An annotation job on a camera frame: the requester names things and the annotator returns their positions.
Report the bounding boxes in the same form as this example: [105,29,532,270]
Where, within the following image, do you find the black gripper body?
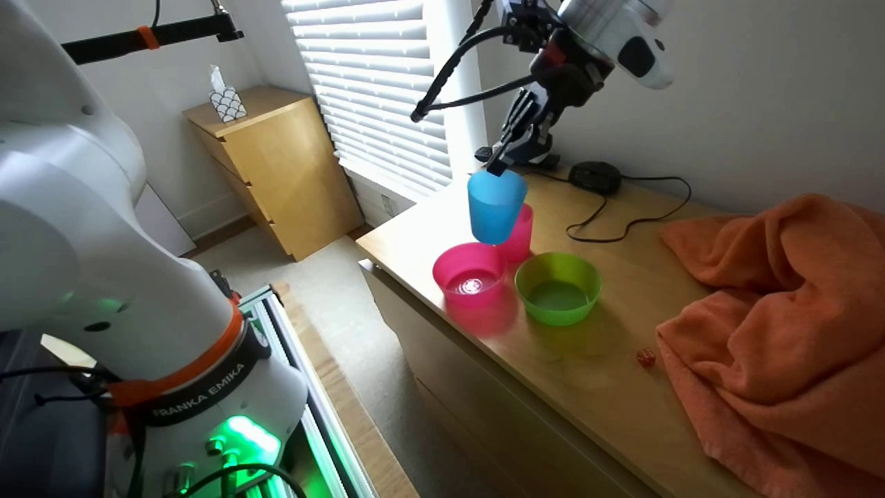
[529,40,615,112]

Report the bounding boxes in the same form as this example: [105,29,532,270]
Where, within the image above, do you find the blue plastic cup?
[464,167,532,249]

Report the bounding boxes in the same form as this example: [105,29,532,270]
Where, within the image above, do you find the pink plastic cup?
[495,202,536,270]

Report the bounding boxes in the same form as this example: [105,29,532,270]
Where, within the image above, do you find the pink plastic bowl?
[431,242,511,318]

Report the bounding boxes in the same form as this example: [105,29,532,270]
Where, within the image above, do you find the green plastic bowl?
[511,249,607,332]

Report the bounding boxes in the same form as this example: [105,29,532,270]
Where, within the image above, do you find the small wooden side cabinet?
[181,84,365,264]

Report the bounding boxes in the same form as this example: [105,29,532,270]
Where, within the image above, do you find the light wooden cabinet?
[355,167,764,498]

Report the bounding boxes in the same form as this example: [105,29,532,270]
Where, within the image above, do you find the black power adapter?
[567,162,623,196]

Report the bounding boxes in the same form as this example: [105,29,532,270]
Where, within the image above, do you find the white window blinds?
[280,0,457,202]

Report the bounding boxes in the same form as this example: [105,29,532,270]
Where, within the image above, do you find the patterned tissue box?
[204,65,253,126]

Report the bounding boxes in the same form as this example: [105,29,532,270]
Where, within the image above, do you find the orange towel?
[654,191,885,498]

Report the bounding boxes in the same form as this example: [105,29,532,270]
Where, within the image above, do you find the black bar with orange tape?
[59,15,249,68]

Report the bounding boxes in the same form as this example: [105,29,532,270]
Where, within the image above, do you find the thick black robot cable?
[406,0,540,129]

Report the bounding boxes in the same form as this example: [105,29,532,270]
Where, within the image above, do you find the dark wrist camera box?
[495,0,558,51]

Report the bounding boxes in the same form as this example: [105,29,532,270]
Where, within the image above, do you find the thin black cable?
[562,171,694,249]

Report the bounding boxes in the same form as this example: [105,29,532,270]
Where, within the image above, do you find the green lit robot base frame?
[163,282,380,498]

